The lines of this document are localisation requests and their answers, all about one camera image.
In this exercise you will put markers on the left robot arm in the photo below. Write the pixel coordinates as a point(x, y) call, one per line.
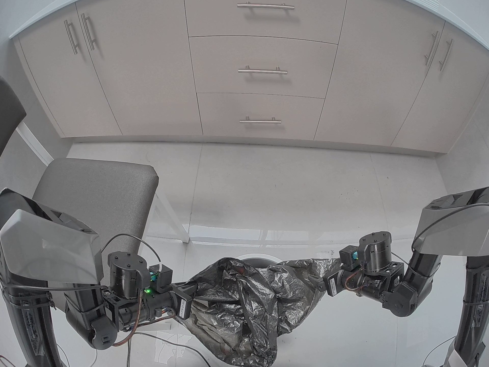
point(46, 250)

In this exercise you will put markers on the grey chair with white legs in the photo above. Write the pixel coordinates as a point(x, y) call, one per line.
point(95, 197)

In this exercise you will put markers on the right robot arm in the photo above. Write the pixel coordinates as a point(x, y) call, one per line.
point(450, 228)

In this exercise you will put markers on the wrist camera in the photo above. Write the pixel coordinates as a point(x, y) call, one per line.
point(349, 256)
point(160, 277)

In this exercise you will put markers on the white trash bin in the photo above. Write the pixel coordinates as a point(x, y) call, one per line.
point(263, 257)

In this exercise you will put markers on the beige cabinet with drawers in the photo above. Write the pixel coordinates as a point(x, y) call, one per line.
point(152, 71)

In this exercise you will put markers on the black plastic bag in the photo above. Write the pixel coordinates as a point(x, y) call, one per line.
point(248, 293)

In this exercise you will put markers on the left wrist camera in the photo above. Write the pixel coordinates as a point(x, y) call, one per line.
point(160, 277)

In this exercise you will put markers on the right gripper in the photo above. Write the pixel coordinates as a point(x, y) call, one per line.
point(332, 284)

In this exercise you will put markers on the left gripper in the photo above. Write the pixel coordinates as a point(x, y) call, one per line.
point(162, 306)

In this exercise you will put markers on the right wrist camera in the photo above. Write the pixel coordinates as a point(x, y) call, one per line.
point(349, 256)

